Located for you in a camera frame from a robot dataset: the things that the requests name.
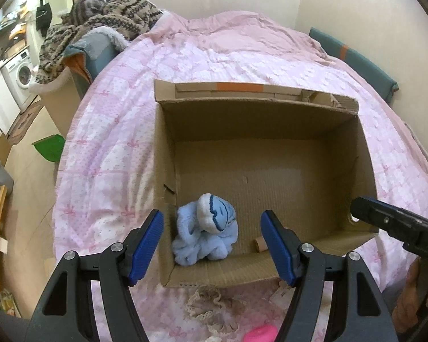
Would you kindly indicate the light blue plush toy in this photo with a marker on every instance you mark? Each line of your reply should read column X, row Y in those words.
column 207, row 231

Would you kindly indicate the brown patterned knit blanket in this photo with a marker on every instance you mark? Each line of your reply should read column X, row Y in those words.
column 125, row 10

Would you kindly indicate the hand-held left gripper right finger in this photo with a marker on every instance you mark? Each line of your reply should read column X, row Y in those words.
column 277, row 249

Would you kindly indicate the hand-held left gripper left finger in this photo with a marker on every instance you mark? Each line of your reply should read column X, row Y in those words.
column 148, row 247

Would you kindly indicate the green plastic dustpan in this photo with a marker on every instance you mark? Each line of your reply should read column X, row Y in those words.
column 49, row 148

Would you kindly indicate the bright pink soft object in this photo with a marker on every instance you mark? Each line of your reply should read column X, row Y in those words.
column 261, row 334

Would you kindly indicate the white paper tag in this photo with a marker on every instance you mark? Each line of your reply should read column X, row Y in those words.
column 281, row 294

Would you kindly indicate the cardboard box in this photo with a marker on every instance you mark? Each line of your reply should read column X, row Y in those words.
column 271, row 156

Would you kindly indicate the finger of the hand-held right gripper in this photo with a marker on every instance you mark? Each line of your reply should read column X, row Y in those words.
column 374, row 213

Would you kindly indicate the brown doormat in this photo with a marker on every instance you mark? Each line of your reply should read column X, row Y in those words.
column 25, row 117

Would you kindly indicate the black hanging garment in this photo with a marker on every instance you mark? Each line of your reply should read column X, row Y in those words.
column 43, row 16

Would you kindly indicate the beige lace cloth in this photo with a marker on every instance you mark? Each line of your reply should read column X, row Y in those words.
column 207, row 304

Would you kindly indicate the pink patterned quilt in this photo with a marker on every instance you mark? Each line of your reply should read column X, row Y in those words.
column 121, row 114

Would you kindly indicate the grey trash bin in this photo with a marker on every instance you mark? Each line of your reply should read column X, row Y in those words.
column 0, row 178

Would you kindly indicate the person's right hand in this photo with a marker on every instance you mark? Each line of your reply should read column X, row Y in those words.
column 408, row 292

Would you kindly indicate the white washing machine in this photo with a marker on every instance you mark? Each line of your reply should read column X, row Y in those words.
column 19, row 74

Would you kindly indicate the small brown cardboard tube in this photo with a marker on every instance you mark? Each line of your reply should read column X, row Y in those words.
column 261, row 245

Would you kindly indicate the teal headboard cushion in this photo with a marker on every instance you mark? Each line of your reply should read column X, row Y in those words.
column 356, row 62

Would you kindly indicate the grey tabby cat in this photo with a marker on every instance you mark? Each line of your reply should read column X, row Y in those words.
column 87, row 5

